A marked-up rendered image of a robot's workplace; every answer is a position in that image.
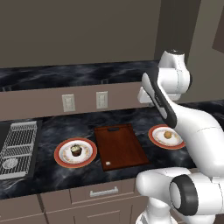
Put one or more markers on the dark brown wall cupboard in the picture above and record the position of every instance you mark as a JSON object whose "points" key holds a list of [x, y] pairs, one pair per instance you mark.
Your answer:
{"points": [[219, 26]]}

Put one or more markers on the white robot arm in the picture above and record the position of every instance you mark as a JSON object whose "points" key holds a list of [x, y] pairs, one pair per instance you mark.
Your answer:
{"points": [[201, 140]]}

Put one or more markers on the beige wall socket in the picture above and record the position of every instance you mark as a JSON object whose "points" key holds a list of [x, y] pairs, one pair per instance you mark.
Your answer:
{"points": [[68, 103], [102, 100]]}

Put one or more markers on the brown wooden tray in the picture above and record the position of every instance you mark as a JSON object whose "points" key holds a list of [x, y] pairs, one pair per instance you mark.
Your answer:
{"points": [[121, 147]]}

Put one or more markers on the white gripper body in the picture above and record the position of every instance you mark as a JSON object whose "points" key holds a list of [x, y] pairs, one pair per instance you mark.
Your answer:
{"points": [[144, 96]]}

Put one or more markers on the white plate with orange rim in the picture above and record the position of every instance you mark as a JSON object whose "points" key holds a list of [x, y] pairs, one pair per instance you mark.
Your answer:
{"points": [[62, 154], [159, 138]]}

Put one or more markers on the taupe drawer front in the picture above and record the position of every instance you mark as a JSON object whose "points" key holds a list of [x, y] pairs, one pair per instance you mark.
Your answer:
{"points": [[78, 194], [19, 208]]}

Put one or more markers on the round golden brown pastry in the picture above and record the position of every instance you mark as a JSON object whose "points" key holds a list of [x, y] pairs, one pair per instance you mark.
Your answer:
{"points": [[167, 134]]}

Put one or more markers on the chocolate cupcake with cream topping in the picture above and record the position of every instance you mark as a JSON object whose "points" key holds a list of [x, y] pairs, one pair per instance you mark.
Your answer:
{"points": [[76, 150]]}

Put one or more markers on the taupe cupboard door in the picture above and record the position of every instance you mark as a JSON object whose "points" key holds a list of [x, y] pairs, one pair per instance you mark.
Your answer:
{"points": [[87, 214], [23, 220]]}

